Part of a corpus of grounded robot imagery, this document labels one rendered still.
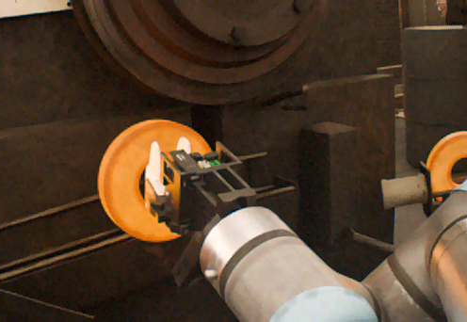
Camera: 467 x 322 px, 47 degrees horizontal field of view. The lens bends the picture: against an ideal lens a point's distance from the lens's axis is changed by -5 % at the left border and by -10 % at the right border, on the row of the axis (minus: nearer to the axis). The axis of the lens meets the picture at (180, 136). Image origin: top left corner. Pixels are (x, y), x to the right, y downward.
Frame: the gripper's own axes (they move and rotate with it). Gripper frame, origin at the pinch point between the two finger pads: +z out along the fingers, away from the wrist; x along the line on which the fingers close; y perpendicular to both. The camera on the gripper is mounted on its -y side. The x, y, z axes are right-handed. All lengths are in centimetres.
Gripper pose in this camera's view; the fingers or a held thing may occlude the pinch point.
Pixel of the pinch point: (157, 167)
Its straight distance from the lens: 72.6
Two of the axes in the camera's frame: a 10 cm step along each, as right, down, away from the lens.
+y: 0.4, -8.9, -4.5
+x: -9.1, 1.6, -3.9
